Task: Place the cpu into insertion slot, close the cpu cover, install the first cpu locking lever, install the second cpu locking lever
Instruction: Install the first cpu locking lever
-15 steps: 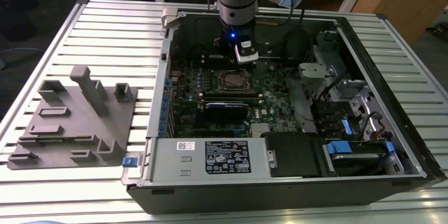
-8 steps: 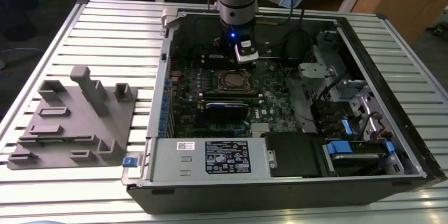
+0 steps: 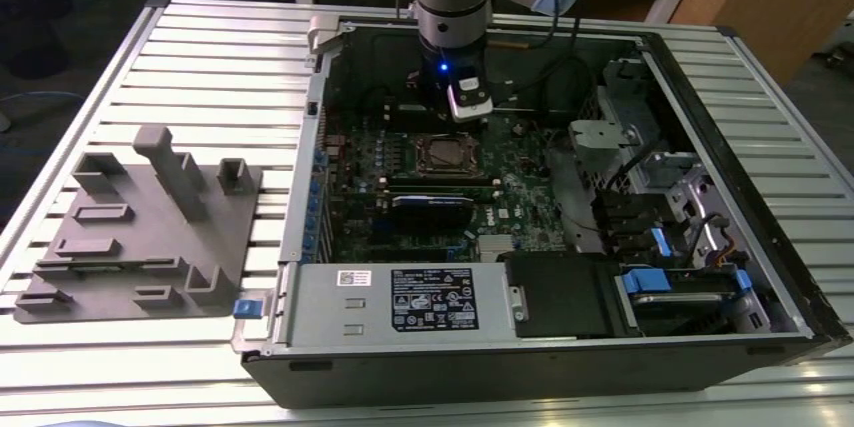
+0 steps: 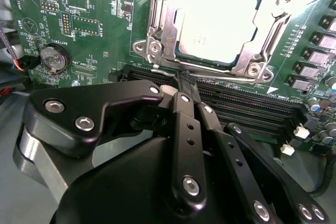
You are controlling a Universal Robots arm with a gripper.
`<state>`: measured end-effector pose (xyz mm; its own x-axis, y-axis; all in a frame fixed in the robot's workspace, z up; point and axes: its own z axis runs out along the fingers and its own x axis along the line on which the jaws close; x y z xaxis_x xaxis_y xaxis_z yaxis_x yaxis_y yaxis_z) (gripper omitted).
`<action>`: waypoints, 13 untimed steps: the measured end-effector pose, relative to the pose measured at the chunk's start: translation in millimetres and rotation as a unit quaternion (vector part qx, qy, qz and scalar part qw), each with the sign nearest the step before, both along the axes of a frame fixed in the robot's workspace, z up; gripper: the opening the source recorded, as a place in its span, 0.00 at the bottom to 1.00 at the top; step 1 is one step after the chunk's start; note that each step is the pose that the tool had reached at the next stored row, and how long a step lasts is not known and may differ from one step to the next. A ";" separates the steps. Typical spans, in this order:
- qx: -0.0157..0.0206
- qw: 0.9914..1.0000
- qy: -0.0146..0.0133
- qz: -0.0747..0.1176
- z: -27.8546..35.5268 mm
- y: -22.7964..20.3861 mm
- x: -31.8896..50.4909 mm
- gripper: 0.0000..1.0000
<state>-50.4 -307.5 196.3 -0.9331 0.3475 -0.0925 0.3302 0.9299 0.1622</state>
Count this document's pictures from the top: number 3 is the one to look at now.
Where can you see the CPU socket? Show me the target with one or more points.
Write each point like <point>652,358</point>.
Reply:
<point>448,174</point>

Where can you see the black drive bay cover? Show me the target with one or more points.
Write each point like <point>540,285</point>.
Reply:
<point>560,297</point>

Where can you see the black round fan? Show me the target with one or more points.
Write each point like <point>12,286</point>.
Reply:
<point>569,97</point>

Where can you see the black graphics card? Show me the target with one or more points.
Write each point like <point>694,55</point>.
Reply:
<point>429,217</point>

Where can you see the green motherboard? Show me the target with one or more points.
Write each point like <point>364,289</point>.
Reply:
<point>527,207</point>

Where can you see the silver heatsink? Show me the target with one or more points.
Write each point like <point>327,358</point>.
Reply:
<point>495,244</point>

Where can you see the silver drive cage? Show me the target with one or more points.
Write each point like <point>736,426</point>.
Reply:
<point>667,167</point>

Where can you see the silver power supply unit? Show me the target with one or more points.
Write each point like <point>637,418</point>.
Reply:
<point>320,307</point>

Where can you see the hard disk with blue carrier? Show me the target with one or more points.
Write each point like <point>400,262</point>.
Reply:
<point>643,281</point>

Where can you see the blue case latch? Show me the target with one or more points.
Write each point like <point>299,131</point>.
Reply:
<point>247,309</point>

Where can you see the grey parts rack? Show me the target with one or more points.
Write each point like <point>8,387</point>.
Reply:
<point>153,257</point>

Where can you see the black PC case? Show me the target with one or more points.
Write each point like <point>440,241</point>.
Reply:
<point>467,377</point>

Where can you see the black chair base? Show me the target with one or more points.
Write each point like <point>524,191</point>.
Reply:
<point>836,54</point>

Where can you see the dark office chair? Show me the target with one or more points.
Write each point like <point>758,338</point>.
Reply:
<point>33,17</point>

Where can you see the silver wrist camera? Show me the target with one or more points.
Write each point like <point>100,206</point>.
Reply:
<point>469,102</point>

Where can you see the grey metal bracket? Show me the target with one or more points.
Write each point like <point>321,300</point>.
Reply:
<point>596,142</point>

